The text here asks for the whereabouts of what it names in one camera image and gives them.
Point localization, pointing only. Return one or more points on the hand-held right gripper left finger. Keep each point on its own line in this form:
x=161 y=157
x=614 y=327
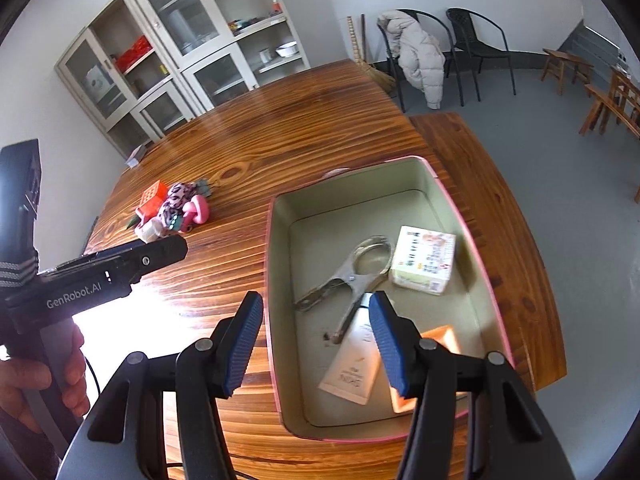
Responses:
x=245 y=345

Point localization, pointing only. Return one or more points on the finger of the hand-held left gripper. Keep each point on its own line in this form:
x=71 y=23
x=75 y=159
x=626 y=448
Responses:
x=155 y=255

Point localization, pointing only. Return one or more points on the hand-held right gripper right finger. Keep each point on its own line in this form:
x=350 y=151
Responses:
x=387 y=345

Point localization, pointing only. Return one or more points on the small white cup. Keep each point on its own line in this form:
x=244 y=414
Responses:
x=149 y=231

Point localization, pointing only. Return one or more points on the orange cube basket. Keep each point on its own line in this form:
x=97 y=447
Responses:
x=152 y=195

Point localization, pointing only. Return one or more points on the pink knotted toy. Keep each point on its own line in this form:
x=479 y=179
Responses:
x=197 y=210

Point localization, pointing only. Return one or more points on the leopard print pouch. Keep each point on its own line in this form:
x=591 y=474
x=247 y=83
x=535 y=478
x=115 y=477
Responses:
x=177 y=194

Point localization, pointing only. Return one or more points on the pink metal tin container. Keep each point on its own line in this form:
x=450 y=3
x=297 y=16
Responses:
x=325 y=240

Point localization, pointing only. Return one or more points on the colourful shelf items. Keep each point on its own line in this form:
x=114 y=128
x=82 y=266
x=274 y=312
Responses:
x=245 y=24

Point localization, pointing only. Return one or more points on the person's left hand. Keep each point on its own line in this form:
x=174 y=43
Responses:
x=75 y=370

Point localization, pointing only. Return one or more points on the green pen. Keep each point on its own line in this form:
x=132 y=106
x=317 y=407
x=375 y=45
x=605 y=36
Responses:
x=131 y=223

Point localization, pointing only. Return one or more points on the white cream tube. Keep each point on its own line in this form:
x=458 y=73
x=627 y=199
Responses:
x=350 y=370

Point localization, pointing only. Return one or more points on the metal clamp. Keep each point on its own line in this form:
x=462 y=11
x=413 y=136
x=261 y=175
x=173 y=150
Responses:
x=350 y=275

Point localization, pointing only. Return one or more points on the white printed carton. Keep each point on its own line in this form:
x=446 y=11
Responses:
x=422 y=260

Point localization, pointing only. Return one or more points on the small white box on table edge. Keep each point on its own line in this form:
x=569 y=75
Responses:
x=134 y=157

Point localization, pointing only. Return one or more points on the white glass-door cabinet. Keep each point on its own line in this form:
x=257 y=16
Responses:
x=177 y=67
x=102 y=110

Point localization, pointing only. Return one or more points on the wide wooden bench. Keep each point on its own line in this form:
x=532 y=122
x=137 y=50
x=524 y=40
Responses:
x=475 y=185

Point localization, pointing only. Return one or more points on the white box behind glass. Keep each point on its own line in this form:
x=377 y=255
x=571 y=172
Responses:
x=95 y=80

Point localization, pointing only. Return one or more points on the red boxes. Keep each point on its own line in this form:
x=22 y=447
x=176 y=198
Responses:
x=132 y=52

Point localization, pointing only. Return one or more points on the small metal pot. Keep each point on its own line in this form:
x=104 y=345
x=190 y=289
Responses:
x=265 y=55

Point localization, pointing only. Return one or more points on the large steel pot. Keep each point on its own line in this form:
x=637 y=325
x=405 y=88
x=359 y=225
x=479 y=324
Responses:
x=180 y=27

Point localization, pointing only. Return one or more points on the white bowl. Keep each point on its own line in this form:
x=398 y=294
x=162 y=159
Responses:
x=286 y=49

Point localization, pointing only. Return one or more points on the straw broom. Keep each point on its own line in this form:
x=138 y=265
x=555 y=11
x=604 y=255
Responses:
x=382 y=80

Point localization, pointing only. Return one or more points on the orange bottle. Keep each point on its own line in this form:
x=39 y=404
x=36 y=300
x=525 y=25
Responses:
x=274 y=5

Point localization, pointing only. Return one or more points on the beige puffer jacket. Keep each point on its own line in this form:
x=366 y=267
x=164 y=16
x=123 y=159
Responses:
x=420 y=55

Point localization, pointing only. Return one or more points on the black metal chair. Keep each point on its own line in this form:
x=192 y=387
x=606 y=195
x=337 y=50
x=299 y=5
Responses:
x=392 y=47
x=462 y=25

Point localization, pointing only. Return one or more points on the wooden stick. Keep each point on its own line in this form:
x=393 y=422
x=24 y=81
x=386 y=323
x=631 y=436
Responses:
x=364 y=35

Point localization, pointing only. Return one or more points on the narrow wooden bench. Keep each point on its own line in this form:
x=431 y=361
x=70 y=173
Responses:
x=602 y=105

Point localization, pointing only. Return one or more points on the wooden stool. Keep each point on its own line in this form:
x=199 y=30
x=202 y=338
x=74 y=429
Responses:
x=565 y=55

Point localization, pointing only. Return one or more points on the grey steps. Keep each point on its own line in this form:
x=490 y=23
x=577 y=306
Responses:
x=595 y=45

